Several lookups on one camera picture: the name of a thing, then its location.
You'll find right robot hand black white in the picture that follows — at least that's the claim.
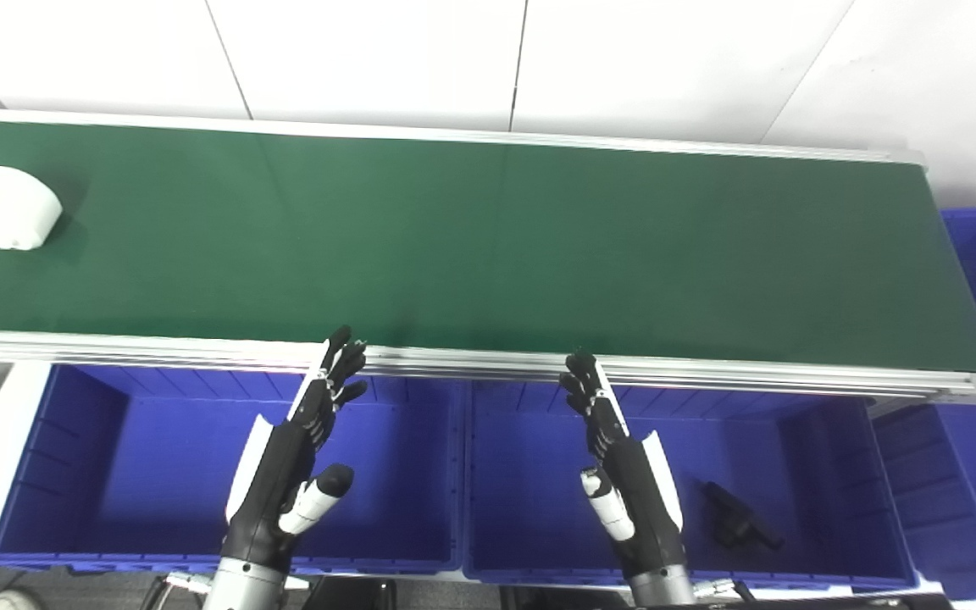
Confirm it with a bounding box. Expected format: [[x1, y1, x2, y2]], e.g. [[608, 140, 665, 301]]
[[560, 352, 689, 579]]

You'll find green conveyor belt aluminium frame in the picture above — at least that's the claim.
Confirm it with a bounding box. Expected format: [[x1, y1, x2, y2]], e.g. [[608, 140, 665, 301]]
[[0, 108, 976, 406]]

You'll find black robot body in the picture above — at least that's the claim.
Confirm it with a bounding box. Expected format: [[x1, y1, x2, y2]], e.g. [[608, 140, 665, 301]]
[[285, 576, 633, 610]]

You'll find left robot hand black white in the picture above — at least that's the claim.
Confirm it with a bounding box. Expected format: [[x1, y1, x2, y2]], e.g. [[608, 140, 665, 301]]
[[221, 325, 369, 570]]

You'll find black plastic part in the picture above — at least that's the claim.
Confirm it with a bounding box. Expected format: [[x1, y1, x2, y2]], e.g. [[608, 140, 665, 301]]
[[701, 480, 785, 552]]

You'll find white round plastic part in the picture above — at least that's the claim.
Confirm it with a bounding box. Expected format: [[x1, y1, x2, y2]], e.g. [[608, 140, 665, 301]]
[[0, 164, 63, 252]]

